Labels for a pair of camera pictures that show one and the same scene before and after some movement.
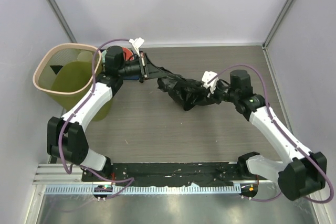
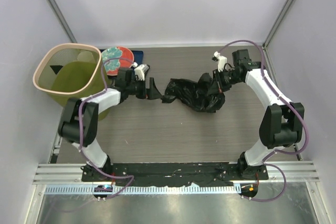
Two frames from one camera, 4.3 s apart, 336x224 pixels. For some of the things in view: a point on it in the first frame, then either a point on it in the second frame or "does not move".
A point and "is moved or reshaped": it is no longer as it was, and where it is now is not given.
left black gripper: (148, 70) → (150, 94)
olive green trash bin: (65, 72) does not move
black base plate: (172, 173) does not move
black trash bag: (190, 93) is moved or reshaped
